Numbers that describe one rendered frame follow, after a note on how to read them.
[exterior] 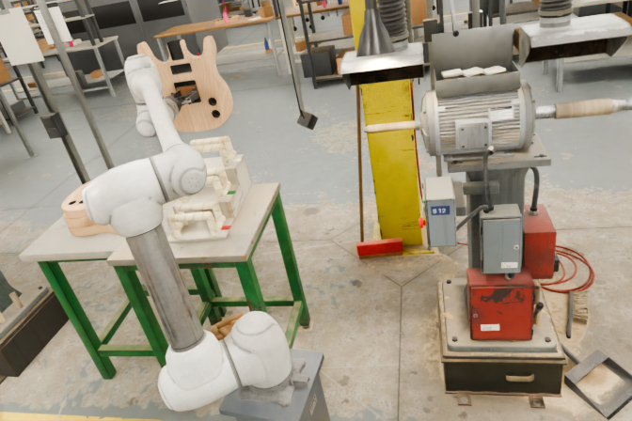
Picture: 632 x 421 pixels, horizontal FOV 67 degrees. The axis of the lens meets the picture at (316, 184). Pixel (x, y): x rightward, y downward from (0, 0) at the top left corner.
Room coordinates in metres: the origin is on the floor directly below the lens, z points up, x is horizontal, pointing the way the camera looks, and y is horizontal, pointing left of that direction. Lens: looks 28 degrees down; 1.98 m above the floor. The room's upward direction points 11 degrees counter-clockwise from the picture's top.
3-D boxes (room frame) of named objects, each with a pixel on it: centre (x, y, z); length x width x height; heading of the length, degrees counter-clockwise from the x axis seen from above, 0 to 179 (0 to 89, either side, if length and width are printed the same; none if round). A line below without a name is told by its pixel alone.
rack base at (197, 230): (1.77, 0.53, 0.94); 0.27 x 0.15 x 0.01; 78
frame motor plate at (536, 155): (1.63, -0.70, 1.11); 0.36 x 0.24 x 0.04; 75
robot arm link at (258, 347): (1.12, 0.28, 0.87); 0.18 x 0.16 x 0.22; 110
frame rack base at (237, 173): (2.07, 0.46, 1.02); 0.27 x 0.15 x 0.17; 78
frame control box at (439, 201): (1.44, -0.49, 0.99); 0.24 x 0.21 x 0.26; 75
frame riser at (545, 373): (1.63, -0.70, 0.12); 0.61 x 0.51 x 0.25; 165
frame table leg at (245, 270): (1.58, 0.35, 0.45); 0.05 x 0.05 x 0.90; 75
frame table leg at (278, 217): (2.06, 0.21, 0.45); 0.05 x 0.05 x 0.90; 75
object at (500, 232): (1.49, -0.66, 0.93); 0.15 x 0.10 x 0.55; 75
